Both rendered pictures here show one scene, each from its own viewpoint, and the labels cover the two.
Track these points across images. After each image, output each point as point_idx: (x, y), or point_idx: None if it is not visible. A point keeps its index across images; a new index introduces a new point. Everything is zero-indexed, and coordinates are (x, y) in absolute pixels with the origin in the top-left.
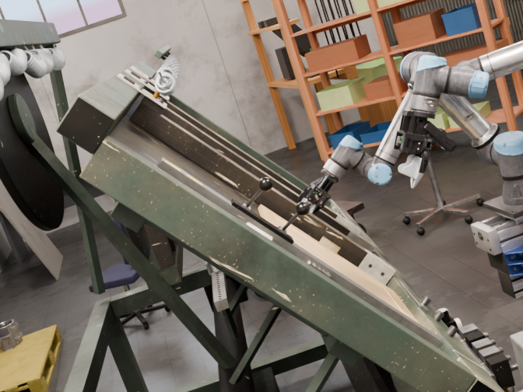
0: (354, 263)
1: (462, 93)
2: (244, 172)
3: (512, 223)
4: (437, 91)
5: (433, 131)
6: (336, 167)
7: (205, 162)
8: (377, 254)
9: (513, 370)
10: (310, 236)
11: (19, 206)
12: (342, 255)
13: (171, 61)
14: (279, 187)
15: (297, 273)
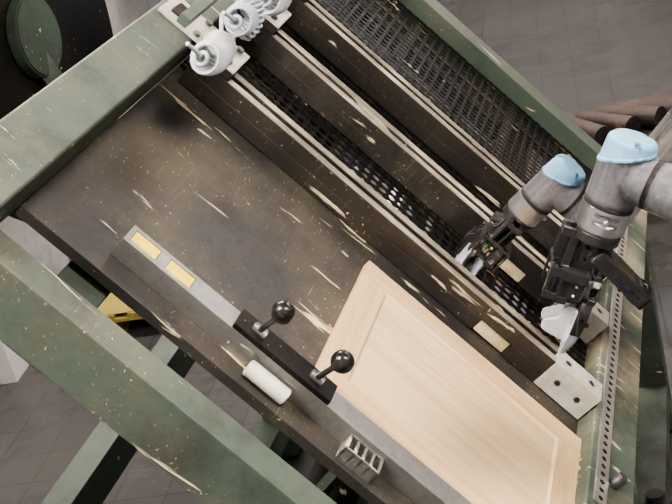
0: (530, 373)
1: (670, 220)
2: (359, 195)
3: None
4: (623, 205)
5: (609, 270)
6: (527, 209)
7: (296, 169)
8: (608, 339)
9: None
10: (445, 328)
11: None
12: (510, 356)
13: None
14: (454, 199)
15: (272, 499)
